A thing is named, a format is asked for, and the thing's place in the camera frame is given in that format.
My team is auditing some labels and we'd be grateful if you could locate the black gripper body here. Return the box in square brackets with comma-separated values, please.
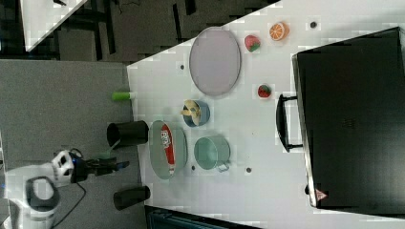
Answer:
[71, 157, 117, 183]

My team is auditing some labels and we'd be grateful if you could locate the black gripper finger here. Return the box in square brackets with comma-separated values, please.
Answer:
[116, 161, 130, 170]

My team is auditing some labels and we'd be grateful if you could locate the red ketchup bottle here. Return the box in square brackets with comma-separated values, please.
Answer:
[160, 124, 176, 175]

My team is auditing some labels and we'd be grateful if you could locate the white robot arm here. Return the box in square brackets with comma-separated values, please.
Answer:
[4, 148, 130, 229]

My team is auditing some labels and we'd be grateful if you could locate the green slotted spatula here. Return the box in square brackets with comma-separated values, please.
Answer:
[96, 140, 120, 159]

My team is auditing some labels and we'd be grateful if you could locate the dark cylinder cup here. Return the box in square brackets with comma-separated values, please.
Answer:
[113, 186, 151, 211]

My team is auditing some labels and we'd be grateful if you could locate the black utensil holder cup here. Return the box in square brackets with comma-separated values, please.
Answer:
[107, 120, 149, 148]

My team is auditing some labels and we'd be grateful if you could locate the green cylinder object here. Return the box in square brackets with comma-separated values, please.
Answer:
[112, 92, 136, 101]

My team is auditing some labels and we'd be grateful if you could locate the green mug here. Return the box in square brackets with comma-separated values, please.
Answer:
[194, 136, 230, 173]

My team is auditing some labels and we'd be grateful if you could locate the blue bowl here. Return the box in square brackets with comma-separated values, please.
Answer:
[182, 100, 210, 127]

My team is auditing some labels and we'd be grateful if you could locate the grey round plate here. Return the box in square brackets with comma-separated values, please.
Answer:
[189, 27, 242, 96]

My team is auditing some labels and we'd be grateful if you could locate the white side table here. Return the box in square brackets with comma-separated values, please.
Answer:
[19, 0, 88, 52]

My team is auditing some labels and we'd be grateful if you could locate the red strawberry toy on table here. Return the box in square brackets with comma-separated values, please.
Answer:
[257, 84, 271, 98]

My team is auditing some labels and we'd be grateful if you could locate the orange half toy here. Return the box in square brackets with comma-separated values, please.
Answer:
[269, 22, 289, 41]

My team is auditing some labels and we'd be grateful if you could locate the black toaster oven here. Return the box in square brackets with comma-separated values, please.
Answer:
[292, 27, 405, 219]

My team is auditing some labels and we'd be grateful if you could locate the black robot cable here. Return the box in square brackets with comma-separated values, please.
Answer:
[52, 182, 88, 228]

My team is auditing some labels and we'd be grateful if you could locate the blue metal frame rail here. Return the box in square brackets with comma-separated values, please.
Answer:
[144, 205, 260, 229]

